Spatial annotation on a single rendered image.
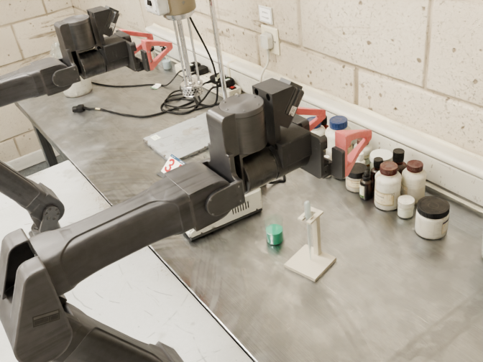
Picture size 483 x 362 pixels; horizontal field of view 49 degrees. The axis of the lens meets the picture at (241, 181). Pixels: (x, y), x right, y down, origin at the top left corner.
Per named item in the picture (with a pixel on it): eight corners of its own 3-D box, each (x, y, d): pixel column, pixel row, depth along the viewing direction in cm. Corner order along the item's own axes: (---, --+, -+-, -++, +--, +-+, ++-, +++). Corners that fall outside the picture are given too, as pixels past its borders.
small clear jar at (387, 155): (393, 171, 138) (394, 149, 135) (390, 183, 134) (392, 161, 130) (371, 169, 140) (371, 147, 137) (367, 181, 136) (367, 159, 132)
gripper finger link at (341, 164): (346, 102, 78) (297, 123, 74) (384, 117, 73) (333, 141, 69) (346, 142, 81) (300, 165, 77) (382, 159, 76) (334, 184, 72)
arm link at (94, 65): (95, 38, 116) (65, 47, 113) (105, 43, 112) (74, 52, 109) (103, 67, 120) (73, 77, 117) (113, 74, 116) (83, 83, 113)
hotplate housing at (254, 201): (190, 243, 123) (185, 216, 119) (169, 215, 133) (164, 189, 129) (272, 207, 131) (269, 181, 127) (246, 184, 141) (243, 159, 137)
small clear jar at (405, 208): (410, 221, 121) (411, 206, 118) (394, 216, 123) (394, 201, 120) (416, 212, 123) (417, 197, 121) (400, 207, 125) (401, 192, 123)
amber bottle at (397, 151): (394, 195, 129) (397, 157, 123) (384, 187, 133) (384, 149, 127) (410, 189, 131) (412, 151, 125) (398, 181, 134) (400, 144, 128)
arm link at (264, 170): (256, 126, 73) (214, 144, 70) (282, 140, 69) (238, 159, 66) (261, 168, 77) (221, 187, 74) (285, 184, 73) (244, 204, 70)
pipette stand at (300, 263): (315, 281, 108) (312, 233, 101) (284, 266, 113) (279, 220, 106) (336, 260, 113) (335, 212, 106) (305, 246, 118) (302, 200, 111)
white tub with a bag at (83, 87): (62, 88, 215) (44, 36, 203) (96, 81, 216) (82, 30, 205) (59, 102, 203) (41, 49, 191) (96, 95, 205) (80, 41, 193)
